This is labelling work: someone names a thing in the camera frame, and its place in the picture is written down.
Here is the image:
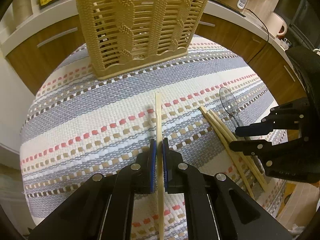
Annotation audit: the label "clear plastic spoon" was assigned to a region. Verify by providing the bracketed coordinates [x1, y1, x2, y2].
[219, 87, 243, 126]

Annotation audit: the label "beige plastic utensil basket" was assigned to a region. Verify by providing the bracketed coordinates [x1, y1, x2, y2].
[76, 0, 208, 80]

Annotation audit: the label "striped woven cloth mat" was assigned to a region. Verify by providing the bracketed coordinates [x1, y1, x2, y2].
[20, 36, 285, 225]

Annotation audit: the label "bamboo chopstick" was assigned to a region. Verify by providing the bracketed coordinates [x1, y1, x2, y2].
[208, 109, 269, 189]
[155, 92, 164, 240]
[204, 109, 267, 192]
[198, 106, 256, 200]

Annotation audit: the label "white pink electric kettle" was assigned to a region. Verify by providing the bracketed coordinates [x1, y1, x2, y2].
[265, 12, 287, 37]

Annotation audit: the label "wooden lower cabinets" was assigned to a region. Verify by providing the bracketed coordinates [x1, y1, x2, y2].
[7, 14, 306, 104]

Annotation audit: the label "tan cylindrical canister white lid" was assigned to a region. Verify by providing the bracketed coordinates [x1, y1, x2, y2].
[12, 0, 33, 25]

